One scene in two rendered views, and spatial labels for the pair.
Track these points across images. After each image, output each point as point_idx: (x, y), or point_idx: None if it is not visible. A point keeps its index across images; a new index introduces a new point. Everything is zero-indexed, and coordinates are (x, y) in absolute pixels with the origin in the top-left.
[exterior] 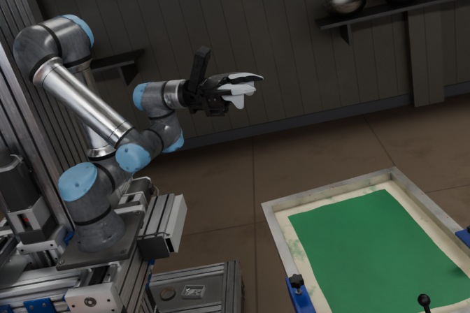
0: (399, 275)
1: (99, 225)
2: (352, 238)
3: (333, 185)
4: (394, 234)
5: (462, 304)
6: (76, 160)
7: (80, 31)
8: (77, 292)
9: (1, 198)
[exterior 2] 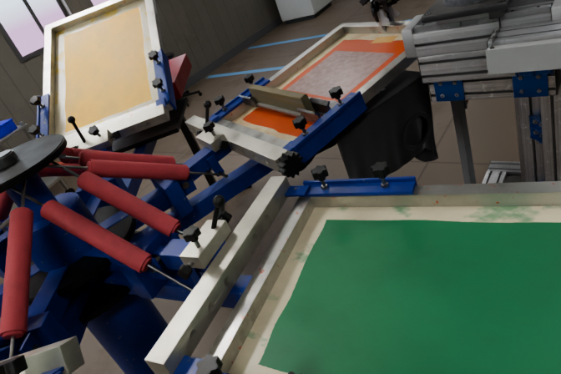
0: (357, 300)
1: None
2: (484, 285)
3: None
4: (452, 349)
5: (266, 332)
6: None
7: None
8: (415, 18)
9: None
